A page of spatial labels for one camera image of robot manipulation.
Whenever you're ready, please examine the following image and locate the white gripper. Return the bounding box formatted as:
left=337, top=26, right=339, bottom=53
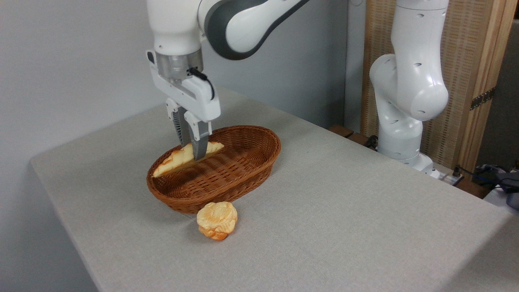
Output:
left=146, top=50, right=222, bottom=161

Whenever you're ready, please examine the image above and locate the long braided bread loaf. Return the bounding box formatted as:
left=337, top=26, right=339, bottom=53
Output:
left=152, top=141, right=225, bottom=178

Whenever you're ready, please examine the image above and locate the round golden bread bun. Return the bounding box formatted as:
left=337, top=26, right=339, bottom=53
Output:
left=197, top=202, right=238, bottom=241

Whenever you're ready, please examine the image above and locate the brown oval wicker basket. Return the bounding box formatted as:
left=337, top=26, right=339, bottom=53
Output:
left=146, top=125, right=281, bottom=214

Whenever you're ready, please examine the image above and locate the wooden folding screen panel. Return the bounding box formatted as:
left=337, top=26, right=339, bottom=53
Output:
left=360, top=0, right=519, bottom=175

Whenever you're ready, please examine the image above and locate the dark metal screen hinge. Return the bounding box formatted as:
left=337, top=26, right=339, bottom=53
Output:
left=470, top=87, right=496, bottom=111

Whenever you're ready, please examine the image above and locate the white side table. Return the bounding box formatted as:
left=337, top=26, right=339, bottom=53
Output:
left=483, top=186, right=519, bottom=216

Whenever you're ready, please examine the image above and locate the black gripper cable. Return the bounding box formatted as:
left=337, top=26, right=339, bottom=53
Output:
left=188, top=68, right=216, bottom=101

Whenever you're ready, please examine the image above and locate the grey blue cable bundle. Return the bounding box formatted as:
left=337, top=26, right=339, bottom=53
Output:
left=454, top=162, right=519, bottom=210

